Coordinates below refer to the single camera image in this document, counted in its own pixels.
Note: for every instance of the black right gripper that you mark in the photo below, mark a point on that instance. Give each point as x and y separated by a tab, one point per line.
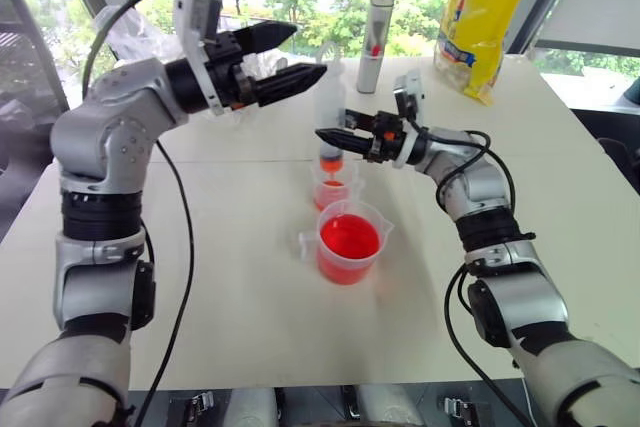
387	139

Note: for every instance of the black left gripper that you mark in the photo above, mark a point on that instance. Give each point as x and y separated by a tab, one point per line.
227	77

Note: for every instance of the clear plastic syringe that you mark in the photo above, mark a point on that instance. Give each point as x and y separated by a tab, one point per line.
330	102

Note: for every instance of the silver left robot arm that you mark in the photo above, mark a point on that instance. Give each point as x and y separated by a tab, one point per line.
105	137

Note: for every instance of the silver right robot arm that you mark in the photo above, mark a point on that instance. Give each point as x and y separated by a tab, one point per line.
520	292

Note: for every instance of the small cup with red liquid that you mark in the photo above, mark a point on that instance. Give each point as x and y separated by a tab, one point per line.
331	194

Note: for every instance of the large cup with red liquid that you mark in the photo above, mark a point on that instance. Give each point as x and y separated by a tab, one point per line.
349	242

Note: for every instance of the silver cylindrical tube container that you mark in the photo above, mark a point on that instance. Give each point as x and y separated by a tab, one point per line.
372	42

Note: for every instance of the clear crumpled plastic bag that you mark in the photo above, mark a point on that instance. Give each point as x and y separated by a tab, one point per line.
130	32

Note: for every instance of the yellow plastic bag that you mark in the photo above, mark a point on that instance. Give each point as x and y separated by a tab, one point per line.
475	32

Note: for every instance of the black chair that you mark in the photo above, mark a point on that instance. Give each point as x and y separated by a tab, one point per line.
622	154

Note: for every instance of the grey rounded shape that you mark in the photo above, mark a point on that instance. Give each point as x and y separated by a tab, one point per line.
252	407
390	407

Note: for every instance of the teal object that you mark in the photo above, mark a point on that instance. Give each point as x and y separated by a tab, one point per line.
632	91

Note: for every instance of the metal latch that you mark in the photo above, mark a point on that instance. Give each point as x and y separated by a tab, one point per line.
462	409
192	404

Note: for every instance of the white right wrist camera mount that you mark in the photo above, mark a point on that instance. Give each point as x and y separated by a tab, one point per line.
407	92

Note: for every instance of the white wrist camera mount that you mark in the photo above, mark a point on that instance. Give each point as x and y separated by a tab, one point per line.
190	7
407	92

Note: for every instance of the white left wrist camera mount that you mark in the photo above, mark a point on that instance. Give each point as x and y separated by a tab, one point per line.
190	7

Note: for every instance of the black metal frame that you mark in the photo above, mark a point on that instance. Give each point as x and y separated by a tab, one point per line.
35	37

